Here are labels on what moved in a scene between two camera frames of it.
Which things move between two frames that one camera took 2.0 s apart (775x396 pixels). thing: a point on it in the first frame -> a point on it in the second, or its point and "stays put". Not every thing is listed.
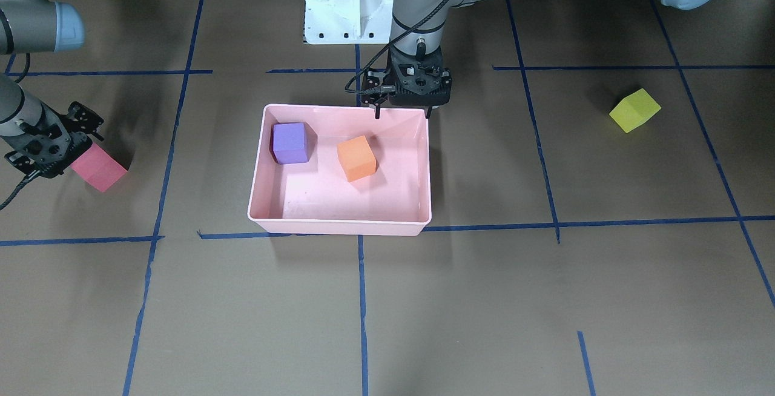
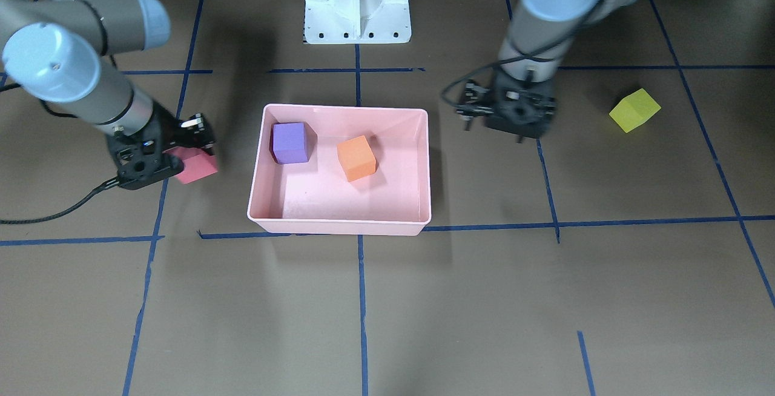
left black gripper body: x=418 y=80 -> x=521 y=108
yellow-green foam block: x=635 y=110 stays put
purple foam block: x=289 y=143 stays put
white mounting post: x=349 y=2 stays put
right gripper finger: x=82 y=120 -> x=194 y=131
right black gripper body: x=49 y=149 -> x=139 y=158
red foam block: x=100 y=168 -> x=198 y=164
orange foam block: x=356 y=158 stays put
